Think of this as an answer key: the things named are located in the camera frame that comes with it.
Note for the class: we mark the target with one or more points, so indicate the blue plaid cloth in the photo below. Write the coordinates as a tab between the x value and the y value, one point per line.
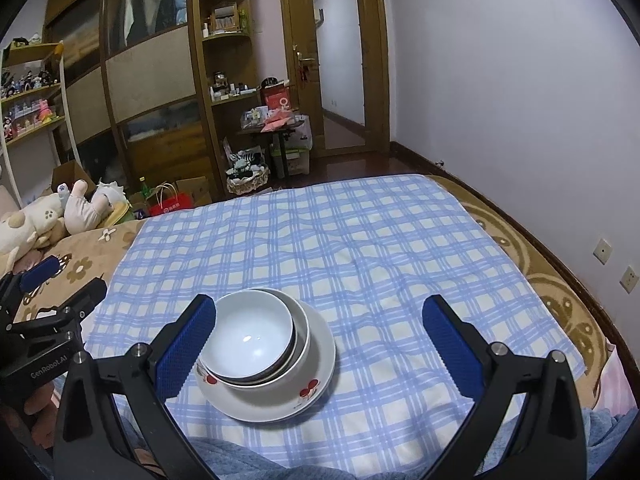
375	260

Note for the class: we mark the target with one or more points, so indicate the cardboard box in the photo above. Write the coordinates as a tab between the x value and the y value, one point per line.
70	175
197	190

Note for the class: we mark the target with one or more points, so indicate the wooden organizer box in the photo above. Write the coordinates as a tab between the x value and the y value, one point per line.
224	19

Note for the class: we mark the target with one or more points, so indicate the cream plush toy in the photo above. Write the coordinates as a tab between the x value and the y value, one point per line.
25	225

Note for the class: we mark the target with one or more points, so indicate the wicker basket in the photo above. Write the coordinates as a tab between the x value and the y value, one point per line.
247	185

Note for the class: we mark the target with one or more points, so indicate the collection of figurines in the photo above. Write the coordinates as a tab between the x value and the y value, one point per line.
25	85

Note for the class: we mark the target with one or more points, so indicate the wooden door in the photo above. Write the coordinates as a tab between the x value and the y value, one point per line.
300	20

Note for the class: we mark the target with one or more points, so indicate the brown floral blanket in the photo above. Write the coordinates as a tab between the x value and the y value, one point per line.
80	255

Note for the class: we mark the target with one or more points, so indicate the white-haired doll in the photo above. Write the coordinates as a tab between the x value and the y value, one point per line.
112	195

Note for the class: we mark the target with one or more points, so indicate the wooden corner shelf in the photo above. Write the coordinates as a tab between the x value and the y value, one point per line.
225	40

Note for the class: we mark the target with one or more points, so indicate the yellow green cushion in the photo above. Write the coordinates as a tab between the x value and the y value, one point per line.
122	214

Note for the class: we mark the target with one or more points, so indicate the green bottle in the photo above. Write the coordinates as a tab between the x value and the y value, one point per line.
143	187

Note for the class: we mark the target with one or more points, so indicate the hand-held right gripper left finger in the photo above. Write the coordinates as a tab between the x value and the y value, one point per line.
182	355

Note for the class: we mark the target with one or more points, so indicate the pile of clothes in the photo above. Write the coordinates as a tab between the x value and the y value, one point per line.
247	162

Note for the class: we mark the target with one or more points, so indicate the large cherry print plate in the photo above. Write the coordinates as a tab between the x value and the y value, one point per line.
280	405

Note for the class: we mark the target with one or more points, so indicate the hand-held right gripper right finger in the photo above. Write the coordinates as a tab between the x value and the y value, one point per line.
452	355

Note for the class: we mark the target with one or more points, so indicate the white bowl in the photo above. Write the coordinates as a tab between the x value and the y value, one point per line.
303	327

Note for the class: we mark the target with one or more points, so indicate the large red patterned bowl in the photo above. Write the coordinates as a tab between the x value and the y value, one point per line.
252	330

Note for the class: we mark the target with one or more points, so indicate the wall socket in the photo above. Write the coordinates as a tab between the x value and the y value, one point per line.
629	278
603	251

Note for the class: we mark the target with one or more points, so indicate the pink papers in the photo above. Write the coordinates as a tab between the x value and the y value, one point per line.
275	122

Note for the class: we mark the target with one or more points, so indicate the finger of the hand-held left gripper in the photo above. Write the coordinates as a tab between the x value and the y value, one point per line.
42	270
85	300

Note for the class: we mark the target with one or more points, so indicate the person's left hand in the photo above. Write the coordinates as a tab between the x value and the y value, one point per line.
42	410

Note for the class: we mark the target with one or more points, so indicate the clear storage box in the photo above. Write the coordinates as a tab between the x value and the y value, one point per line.
292	160

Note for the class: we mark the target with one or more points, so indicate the pink bed sheet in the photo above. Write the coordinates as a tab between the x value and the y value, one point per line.
602	375

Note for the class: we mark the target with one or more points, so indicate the red box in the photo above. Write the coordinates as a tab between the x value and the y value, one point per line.
275	100

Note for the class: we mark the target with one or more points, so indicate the white plastic bag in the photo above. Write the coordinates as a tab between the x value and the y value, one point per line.
302	132

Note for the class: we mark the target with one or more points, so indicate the row of cosmetic bottles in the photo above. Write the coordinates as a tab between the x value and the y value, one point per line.
230	90

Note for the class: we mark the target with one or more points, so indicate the dark side table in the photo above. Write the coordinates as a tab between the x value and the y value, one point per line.
280	135

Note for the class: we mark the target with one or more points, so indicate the wooden wall shelf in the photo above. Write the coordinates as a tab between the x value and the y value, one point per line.
35	90

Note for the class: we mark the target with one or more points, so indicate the red paper bag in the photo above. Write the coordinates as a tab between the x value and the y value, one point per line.
170	205

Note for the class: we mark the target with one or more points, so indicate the wooden wardrobe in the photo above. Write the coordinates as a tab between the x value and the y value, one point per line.
145	75

